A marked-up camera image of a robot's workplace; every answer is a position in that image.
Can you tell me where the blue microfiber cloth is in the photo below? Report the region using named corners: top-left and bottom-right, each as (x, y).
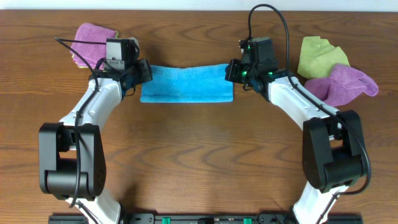
top-left (141, 64), bottom-right (234, 103)

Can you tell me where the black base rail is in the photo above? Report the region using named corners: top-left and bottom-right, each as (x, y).
top-left (48, 213), bottom-right (364, 224)

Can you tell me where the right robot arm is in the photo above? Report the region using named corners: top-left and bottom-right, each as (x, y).
top-left (225, 59), bottom-right (371, 223)

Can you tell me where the crumpled green cloth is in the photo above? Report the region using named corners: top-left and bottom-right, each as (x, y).
top-left (297, 36), bottom-right (349, 79)

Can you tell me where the folded purple cloth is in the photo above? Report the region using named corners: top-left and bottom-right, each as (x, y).
top-left (70, 22), bottom-right (118, 68)

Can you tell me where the folded green cloth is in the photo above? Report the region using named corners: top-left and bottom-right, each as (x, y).
top-left (72, 30), bottom-right (119, 68)

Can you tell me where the crumpled purple cloth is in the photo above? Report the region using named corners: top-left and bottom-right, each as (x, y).
top-left (304, 64), bottom-right (379, 107)

